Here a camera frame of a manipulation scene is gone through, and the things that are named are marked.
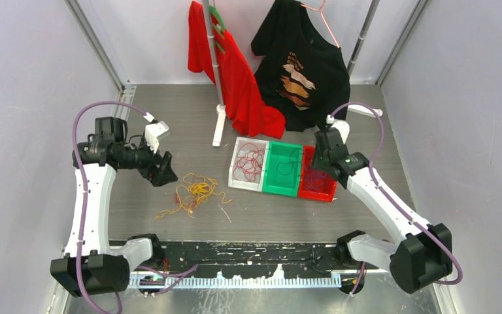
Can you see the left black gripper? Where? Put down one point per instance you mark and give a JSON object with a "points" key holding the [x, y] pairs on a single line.
{"points": [[162, 174]]}

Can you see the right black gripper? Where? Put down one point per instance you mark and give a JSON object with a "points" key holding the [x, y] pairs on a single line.
{"points": [[316, 154]]}

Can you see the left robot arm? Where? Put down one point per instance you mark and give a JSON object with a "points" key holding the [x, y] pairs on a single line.
{"points": [[89, 257]]}

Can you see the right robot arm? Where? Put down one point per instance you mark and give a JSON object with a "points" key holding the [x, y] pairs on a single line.
{"points": [[419, 253]]}

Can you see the red plastic bin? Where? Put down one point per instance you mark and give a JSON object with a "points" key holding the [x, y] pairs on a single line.
{"points": [[314, 184]]}

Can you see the green plastic bin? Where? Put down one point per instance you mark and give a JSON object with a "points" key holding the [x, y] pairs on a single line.
{"points": [[283, 169]]}

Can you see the white plastic bin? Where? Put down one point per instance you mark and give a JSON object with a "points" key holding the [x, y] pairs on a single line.
{"points": [[248, 162]]}

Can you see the black printed t-shirt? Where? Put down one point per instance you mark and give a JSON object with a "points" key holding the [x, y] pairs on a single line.
{"points": [[301, 74]]}

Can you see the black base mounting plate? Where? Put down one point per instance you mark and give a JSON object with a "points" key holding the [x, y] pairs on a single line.
{"points": [[250, 260]]}

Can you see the red t-shirt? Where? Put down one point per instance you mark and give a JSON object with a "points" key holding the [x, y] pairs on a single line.
{"points": [[245, 108]]}

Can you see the pink clothes hanger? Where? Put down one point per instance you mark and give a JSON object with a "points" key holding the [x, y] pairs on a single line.
{"points": [[320, 11]]}

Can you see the right metal rack pole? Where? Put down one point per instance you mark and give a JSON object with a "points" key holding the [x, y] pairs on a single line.
{"points": [[362, 35]]}

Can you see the green clothes hanger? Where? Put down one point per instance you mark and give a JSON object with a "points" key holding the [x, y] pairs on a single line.
{"points": [[219, 28]]}

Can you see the metal clothes rack pole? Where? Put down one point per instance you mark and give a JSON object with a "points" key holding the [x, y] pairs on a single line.
{"points": [[210, 36]]}

